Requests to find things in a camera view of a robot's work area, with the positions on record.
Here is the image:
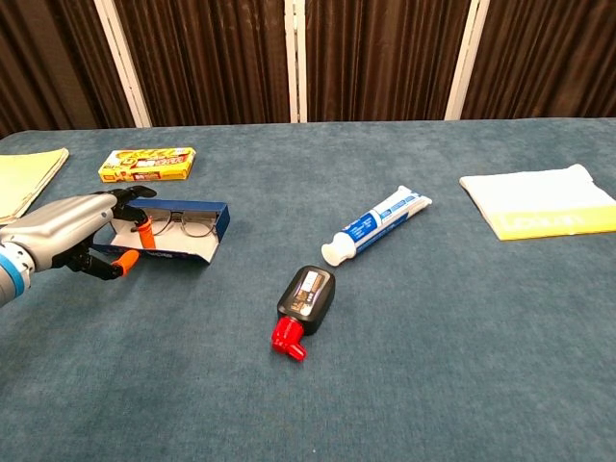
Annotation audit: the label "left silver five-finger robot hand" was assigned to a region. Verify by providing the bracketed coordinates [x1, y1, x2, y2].
[0, 185, 159, 282]

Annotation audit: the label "blue glasses case box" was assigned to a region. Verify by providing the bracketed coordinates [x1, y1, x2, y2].
[90, 198, 231, 266]

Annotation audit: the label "wire-frame eyeglasses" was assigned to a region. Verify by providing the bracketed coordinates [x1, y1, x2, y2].
[146, 210, 218, 239]

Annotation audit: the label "pale yellow cloth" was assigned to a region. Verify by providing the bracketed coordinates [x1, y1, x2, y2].
[0, 147, 70, 225]

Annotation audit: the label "yellow snack box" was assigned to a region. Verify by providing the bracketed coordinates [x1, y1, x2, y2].
[97, 146, 197, 184]

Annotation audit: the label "dark brown curtain panel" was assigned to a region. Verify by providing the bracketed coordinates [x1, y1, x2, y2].
[0, 0, 136, 139]
[306, 0, 472, 122]
[461, 0, 616, 120]
[114, 0, 292, 127]

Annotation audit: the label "black bottle with red cap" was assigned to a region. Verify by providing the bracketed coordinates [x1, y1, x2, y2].
[269, 264, 337, 363]

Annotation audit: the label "white blue toothpaste tube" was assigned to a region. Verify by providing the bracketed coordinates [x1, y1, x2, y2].
[321, 185, 434, 267]

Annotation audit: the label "blue felt table cloth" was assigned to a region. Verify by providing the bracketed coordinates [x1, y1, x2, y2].
[0, 117, 616, 462]

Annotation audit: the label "white yellow folded cloth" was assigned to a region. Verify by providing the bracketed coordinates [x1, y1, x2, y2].
[458, 163, 616, 242]

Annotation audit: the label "white partition frame post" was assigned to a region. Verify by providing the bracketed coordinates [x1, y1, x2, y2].
[283, 0, 309, 124]
[92, 0, 154, 129]
[443, 0, 493, 121]

